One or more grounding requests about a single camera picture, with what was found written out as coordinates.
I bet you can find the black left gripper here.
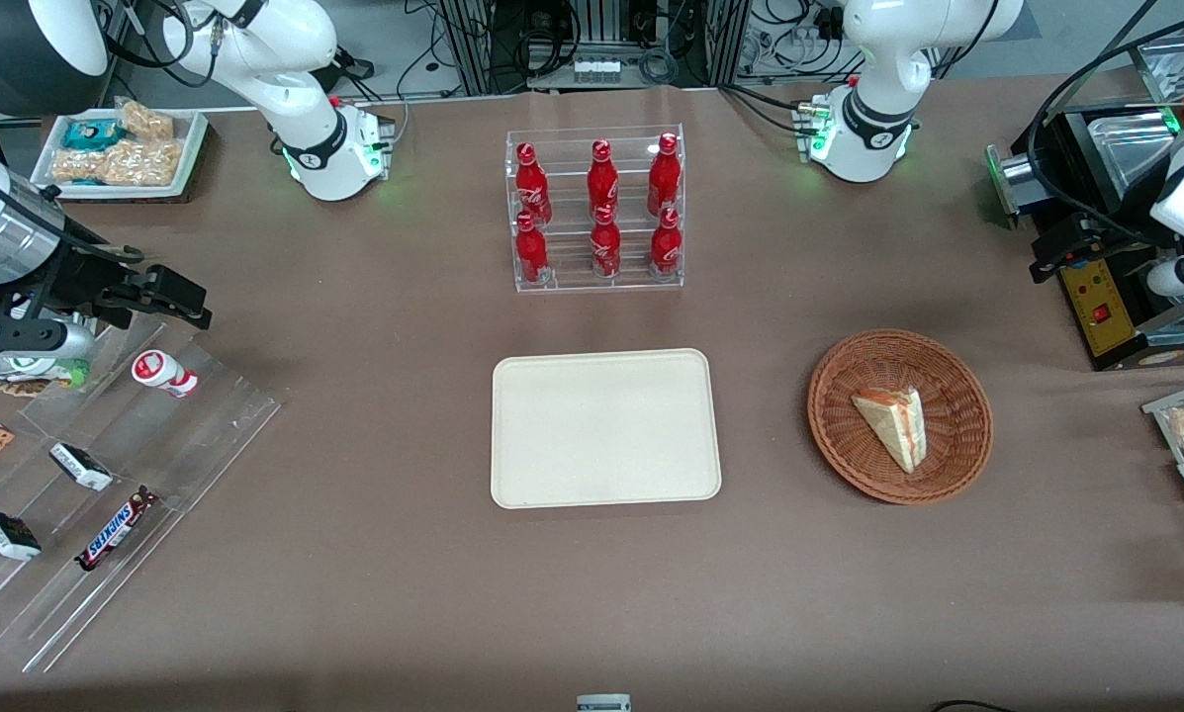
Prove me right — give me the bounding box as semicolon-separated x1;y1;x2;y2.
1030;193;1184;285

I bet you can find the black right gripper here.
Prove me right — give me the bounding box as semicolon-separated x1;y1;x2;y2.
28;222;212;332

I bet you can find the triangle sandwich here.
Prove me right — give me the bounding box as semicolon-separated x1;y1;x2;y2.
852;387;928;475

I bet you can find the black sandwich press appliance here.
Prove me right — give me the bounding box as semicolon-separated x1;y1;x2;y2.
985;94;1184;373

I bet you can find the white snack tray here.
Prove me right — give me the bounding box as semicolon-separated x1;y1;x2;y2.
31;107;210;202

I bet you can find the brown wicker basket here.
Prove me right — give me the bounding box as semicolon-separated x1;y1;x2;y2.
807;329;994;506

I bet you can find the cream plastic tray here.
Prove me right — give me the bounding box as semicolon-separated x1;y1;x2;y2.
491;348;723;510

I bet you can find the red white yogurt bottle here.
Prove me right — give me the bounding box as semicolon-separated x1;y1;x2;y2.
132;350;200;399

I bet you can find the rice cracker bag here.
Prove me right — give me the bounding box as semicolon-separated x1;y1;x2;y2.
51;148;108;185
117;99;175;141
102;138;186;189

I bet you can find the clear acrylic stepped display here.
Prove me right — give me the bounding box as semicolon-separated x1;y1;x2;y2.
0;316;287;675

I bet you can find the green white cup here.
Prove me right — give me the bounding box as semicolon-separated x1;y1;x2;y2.
0;341;94;398

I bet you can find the teal snack packet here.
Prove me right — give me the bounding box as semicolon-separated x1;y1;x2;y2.
62;119;124;152

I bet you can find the black white snack pack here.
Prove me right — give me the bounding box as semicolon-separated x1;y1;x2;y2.
49;442;115;492
0;510;43;563

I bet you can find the clear metal container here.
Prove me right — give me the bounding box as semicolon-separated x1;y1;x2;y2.
1131;28;1184;112

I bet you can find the snickers chocolate bar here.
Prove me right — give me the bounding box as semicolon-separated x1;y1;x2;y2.
75;486;158;573

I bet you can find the red cola bottle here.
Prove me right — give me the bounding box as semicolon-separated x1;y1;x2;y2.
591;205;623;279
650;208;683;276
515;142;554;226
515;212;551;286
588;139;620;214
648;133;683;217

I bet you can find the clear acrylic bottle rack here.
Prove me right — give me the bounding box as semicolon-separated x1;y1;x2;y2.
505;125;686;293

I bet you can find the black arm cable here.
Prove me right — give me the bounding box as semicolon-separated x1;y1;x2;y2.
1025;15;1184;243

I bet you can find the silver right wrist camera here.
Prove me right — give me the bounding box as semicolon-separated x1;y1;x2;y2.
0;318;96;359

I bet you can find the metal wire tray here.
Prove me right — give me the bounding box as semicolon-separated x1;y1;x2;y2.
1141;375;1184;552

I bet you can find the aluminium equipment frame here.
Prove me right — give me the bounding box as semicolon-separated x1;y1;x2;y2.
437;0;753;96

